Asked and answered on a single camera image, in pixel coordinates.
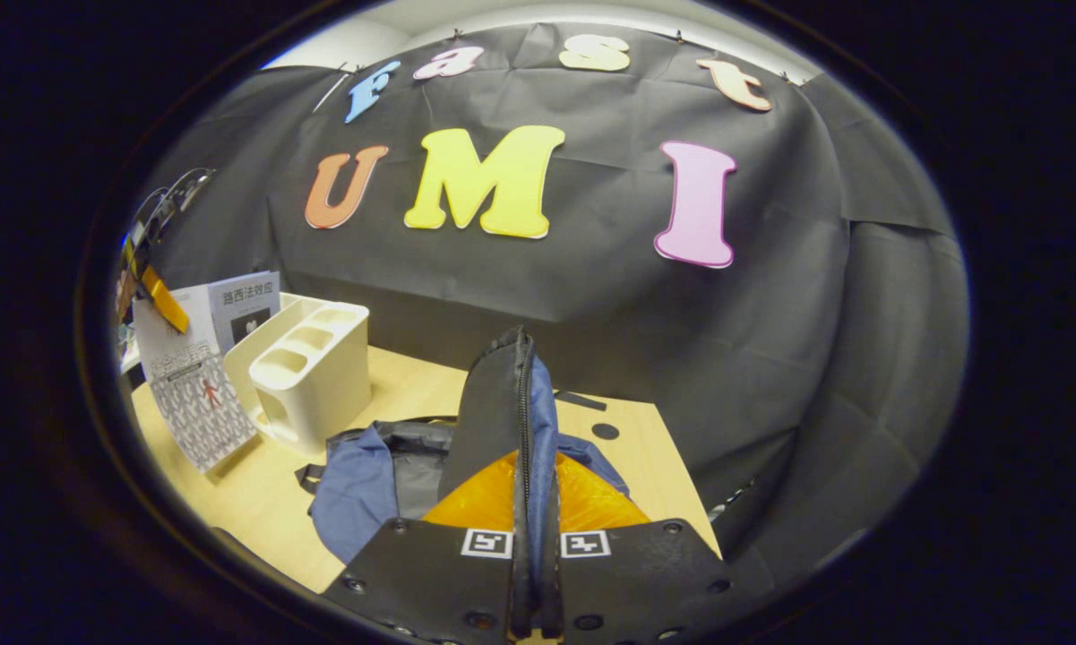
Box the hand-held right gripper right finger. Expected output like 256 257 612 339
554 451 740 645

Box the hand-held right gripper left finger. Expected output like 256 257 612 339
323 448 522 645

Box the blue-grey book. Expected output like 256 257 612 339
206 271 281 355

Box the blue and black schoolbag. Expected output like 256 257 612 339
296 325 633 641

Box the white patterned book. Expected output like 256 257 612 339
133 287 261 476

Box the white plastic bookshelf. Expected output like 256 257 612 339
224 291 373 455

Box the black backdrop cloth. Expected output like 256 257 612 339
134 22 970 583

